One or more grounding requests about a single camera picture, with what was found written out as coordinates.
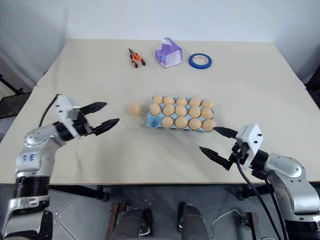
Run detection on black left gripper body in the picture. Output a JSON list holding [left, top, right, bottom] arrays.
[[71, 111, 98, 138]]

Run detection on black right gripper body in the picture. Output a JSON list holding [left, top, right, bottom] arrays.
[[228, 141, 251, 168]]

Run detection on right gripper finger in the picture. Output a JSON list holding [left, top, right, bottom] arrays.
[[198, 146, 233, 171], [213, 126, 239, 140]]

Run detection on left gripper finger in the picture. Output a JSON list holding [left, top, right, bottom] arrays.
[[79, 101, 109, 117], [92, 118, 121, 136]]

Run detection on blue egg carton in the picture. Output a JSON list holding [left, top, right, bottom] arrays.
[[145, 95, 217, 133]]

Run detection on black table leg bar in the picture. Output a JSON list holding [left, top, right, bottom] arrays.
[[236, 185, 276, 200], [48, 184, 110, 203]]

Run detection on orange black pliers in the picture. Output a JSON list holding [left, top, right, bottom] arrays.
[[128, 47, 147, 69]]

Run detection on blue tape roll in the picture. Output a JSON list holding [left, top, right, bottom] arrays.
[[188, 52, 213, 70]]

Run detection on dark grey rounded shape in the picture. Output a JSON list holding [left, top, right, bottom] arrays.
[[111, 207, 154, 240], [176, 202, 211, 240]]

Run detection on rusty metal plate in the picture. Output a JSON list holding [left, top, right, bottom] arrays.
[[243, 211, 262, 240], [105, 202, 126, 240]]

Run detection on black metal stand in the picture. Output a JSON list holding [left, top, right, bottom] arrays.
[[0, 73, 32, 121]]

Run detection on purple tissue pack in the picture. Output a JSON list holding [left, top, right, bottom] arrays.
[[154, 36, 184, 69]]

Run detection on black background object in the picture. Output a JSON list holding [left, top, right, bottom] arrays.
[[305, 71, 320, 111]]

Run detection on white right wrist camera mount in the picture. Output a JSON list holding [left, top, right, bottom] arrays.
[[235, 123, 264, 171]]

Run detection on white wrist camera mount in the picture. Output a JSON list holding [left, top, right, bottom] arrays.
[[55, 95, 82, 139], [235, 123, 264, 171]]

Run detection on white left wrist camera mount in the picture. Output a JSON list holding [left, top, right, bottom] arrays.
[[55, 95, 82, 139]]

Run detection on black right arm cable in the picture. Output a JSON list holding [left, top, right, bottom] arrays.
[[235, 156, 283, 240], [264, 178, 289, 240]]

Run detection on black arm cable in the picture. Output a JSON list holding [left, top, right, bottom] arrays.
[[264, 178, 289, 240], [38, 94, 61, 127], [235, 156, 283, 240]]

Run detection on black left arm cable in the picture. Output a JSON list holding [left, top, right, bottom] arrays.
[[38, 94, 61, 127]]

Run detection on thin white floor cable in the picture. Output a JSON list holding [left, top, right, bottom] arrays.
[[210, 209, 245, 237]]

